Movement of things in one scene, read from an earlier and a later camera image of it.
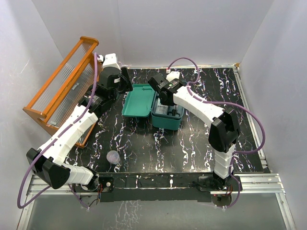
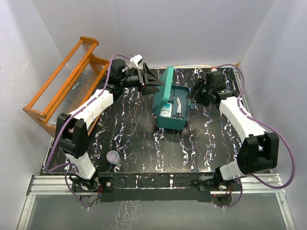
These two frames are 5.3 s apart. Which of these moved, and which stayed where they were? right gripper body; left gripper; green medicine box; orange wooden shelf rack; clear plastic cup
Moved: green medicine box; left gripper; right gripper body
Stayed: clear plastic cup; orange wooden shelf rack
